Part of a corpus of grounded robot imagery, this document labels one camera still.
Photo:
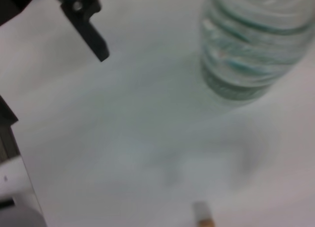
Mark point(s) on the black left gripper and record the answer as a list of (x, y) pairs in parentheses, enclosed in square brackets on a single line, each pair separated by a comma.
[(12, 4)]

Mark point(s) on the clear green-label water bottle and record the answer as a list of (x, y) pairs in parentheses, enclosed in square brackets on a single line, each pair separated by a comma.
[(251, 47)]

